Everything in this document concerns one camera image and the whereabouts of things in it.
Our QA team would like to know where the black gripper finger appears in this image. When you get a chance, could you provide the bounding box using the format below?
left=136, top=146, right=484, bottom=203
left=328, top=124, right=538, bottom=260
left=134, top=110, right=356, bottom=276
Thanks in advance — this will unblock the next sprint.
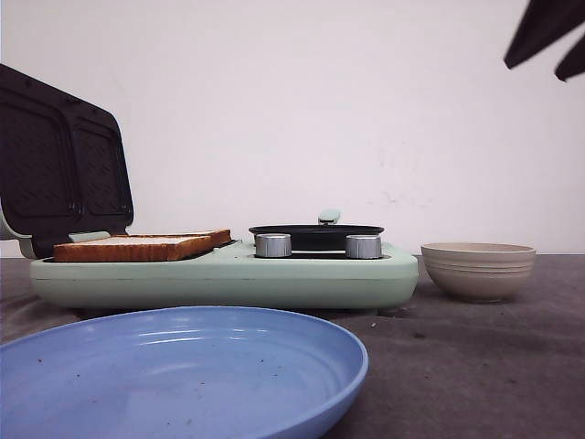
left=555, top=38, right=585, bottom=81
left=504, top=0, right=584, bottom=69

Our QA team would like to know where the beige ribbed bowl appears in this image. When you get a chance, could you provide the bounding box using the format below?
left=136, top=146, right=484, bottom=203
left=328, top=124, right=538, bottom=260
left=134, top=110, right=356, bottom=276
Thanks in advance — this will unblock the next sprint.
left=420, top=242, right=537, bottom=303

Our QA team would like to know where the white bread slice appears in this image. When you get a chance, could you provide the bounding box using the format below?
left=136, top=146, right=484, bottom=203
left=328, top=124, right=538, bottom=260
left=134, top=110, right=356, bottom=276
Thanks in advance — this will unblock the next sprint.
left=53, top=236, right=213, bottom=262
left=186, top=229, right=232, bottom=248

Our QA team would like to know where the breakfast maker lid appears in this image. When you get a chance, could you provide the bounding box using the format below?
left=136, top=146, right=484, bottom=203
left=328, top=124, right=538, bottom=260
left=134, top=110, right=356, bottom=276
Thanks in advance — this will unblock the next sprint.
left=1, top=65, right=133, bottom=260

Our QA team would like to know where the mint green breakfast maker base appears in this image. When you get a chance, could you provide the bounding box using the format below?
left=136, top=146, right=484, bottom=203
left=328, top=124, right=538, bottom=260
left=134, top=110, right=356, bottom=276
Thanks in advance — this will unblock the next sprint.
left=30, top=241, right=418, bottom=309

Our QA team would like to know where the silver right control knob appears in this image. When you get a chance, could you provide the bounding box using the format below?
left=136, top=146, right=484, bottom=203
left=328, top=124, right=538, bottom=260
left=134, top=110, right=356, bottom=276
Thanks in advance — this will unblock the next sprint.
left=346, top=234, right=383, bottom=260

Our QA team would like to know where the silver control knob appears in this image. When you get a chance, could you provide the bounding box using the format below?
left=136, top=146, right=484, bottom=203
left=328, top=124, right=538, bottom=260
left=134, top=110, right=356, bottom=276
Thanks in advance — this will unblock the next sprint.
left=346, top=234, right=383, bottom=260
left=255, top=233, right=293, bottom=258

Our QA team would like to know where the black frying pan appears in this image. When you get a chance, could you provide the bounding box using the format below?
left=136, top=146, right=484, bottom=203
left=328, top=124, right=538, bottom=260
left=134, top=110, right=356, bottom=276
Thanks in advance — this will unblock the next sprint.
left=249, top=209, right=385, bottom=251

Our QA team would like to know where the silver left control knob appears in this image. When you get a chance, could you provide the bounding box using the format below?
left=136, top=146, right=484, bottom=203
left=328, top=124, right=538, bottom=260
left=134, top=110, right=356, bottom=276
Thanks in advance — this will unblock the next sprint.
left=255, top=233, right=293, bottom=258

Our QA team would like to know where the blue plastic plate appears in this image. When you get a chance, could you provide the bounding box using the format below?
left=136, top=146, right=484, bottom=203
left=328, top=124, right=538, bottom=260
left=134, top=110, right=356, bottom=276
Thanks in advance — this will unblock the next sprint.
left=1, top=306, right=368, bottom=438

